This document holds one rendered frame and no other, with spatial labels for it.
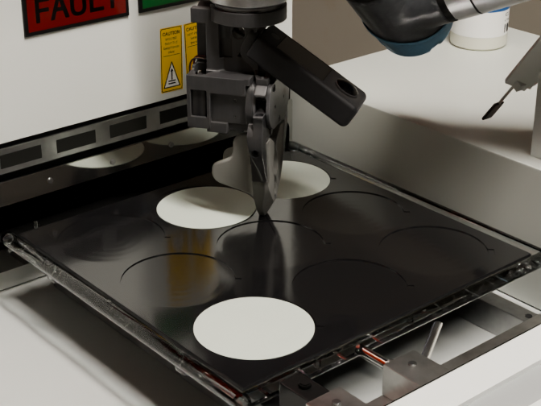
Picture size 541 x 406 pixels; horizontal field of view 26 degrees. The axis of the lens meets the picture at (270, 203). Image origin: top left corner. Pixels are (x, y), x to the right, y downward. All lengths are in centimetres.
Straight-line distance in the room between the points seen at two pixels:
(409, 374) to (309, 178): 40
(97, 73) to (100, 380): 32
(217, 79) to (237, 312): 23
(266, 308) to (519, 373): 26
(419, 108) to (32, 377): 50
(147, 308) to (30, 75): 28
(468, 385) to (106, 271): 40
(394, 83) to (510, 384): 59
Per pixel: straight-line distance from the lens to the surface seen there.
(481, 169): 118
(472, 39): 146
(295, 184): 123
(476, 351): 99
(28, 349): 112
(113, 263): 108
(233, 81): 108
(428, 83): 135
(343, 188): 123
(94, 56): 119
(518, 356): 84
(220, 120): 111
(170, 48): 124
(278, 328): 97
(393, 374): 91
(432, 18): 106
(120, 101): 122
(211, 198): 120
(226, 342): 95
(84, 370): 108
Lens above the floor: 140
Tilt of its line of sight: 25 degrees down
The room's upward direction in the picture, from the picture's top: straight up
